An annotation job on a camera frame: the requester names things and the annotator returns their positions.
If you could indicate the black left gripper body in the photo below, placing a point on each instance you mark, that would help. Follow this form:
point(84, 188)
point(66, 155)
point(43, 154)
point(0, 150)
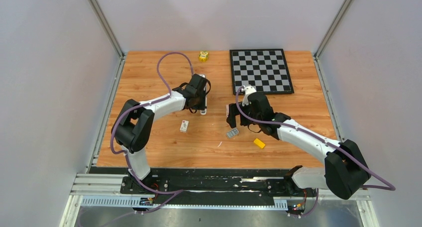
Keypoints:
point(200, 103)

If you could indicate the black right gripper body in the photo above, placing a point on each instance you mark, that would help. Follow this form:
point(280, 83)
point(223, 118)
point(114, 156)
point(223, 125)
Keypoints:
point(247, 110)

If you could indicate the grey staples tray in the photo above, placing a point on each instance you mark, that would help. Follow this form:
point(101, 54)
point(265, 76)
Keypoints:
point(232, 133)

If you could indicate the white staples box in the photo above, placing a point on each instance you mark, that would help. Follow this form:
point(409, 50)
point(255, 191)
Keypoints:
point(184, 126)

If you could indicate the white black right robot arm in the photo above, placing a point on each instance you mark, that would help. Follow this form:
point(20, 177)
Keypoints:
point(344, 169)

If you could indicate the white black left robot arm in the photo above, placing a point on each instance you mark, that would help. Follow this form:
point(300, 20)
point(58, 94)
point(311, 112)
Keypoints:
point(131, 130)

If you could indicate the yellow rectangular block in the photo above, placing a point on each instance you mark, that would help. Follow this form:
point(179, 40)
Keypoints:
point(259, 143)

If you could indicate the small yellow toy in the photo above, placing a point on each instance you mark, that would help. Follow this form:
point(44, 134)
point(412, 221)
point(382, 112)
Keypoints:
point(203, 56)

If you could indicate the black grey chessboard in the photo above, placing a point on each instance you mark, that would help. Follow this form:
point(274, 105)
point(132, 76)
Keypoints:
point(264, 69)

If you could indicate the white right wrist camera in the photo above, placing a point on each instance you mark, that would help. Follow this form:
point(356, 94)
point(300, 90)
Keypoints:
point(247, 91)

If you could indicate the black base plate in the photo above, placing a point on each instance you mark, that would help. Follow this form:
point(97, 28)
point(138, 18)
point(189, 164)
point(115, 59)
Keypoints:
point(271, 181)

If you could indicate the aluminium rail base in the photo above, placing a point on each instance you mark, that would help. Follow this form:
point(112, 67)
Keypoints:
point(115, 187)

